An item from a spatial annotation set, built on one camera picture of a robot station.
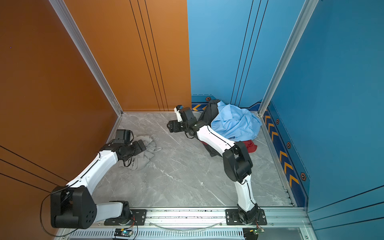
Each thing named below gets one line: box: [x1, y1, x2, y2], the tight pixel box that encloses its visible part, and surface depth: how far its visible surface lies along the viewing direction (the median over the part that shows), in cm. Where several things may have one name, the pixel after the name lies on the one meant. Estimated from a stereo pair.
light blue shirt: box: [210, 100, 263, 142], surface depth 98 cm
